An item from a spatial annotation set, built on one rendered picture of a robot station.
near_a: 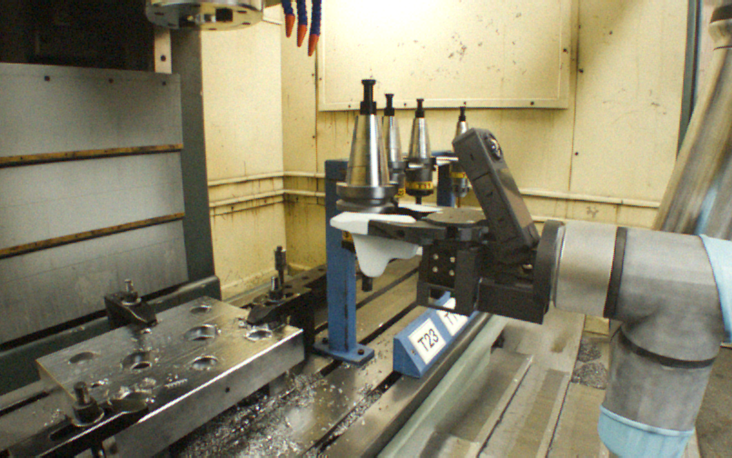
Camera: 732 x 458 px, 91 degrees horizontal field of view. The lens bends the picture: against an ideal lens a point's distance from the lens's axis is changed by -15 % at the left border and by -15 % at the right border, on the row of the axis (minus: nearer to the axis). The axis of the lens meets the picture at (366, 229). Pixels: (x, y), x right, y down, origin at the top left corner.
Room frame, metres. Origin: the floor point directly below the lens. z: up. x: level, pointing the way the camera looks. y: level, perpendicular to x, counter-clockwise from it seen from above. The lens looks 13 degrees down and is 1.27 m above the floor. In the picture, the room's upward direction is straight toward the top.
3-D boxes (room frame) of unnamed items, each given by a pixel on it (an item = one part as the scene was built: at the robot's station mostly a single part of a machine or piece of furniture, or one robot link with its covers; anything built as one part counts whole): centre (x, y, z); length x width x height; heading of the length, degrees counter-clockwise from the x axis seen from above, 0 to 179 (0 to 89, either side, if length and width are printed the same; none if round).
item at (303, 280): (0.82, 0.14, 0.93); 0.26 x 0.05 x 0.06; 152
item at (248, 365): (0.49, 0.27, 0.96); 0.29 x 0.23 x 0.05; 147
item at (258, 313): (0.62, 0.14, 0.97); 0.13 x 0.03 x 0.15; 147
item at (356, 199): (0.42, 0.00, 1.21); 0.06 x 0.06 x 0.03
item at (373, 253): (0.38, 0.00, 1.16); 0.09 x 0.03 x 0.06; 71
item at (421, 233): (0.36, -0.05, 1.18); 0.09 x 0.05 x 0.02; 71
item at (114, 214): (0.80, 0.59, 1.16); 0.48 x 0.05 x 0.51; 147
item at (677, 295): (0.27, -0.24, 1.16); 0.11 x 0.08 x 0.09; 57
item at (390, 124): (0.66, -0.04, 1.26); 0.04 x 0.04 x 0.07
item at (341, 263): (0.64, 0.04, 1.05); 0.10 x 0.05 x 0.30; 57
